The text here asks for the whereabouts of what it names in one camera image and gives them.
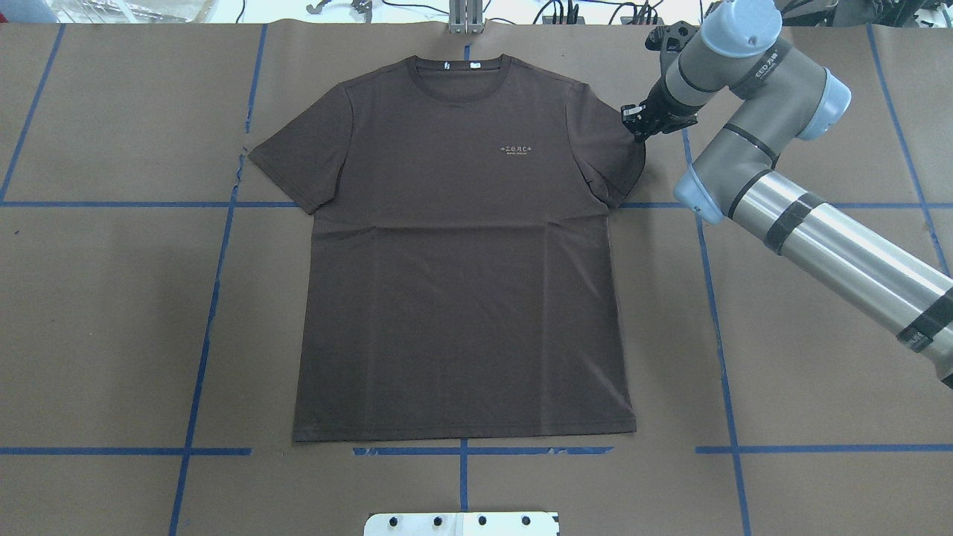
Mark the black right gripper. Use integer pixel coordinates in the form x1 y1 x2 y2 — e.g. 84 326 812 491
622 78 700 141

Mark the dark brown t-shirt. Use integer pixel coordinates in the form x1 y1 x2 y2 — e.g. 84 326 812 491
249 55 646 442

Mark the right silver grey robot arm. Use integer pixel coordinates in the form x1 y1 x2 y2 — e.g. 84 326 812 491
622 1 952 386

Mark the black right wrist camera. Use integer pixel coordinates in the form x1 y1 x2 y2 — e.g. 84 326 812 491
644 21 700 54

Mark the grey metal clamp bracket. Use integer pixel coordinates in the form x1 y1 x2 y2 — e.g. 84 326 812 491
448 0 487 35

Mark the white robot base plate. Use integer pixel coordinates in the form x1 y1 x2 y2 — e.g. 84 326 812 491
363 511 561 535

